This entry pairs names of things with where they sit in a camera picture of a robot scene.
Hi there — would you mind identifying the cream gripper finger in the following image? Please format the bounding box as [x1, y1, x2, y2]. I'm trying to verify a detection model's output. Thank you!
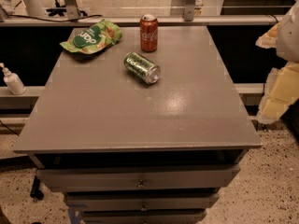
[255, 23, 279, 49]
[256, 62, 299, 124]

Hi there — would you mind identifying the green soda can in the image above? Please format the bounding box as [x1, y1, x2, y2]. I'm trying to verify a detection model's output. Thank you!
[124, 52, 161, 84]

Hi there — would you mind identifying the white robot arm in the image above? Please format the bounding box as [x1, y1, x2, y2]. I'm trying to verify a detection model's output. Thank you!
[255, 1, 299, 124]

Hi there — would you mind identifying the red cola can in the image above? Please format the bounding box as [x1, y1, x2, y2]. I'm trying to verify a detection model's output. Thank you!
[140, 14, 158, 52]

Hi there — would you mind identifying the green snack bag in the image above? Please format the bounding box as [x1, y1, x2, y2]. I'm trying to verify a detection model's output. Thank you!
[60, 19, 122, 55]

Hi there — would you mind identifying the grey drawer cabinet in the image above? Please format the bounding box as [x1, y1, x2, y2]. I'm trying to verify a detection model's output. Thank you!
[14, 26, 260, 224]

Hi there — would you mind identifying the white pump bottle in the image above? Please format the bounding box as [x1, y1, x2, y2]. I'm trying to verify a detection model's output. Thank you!
[0, 63, 26, 95]

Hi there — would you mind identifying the black cable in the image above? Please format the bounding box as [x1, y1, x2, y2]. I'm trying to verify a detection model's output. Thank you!
[8, 13, 104, 23]

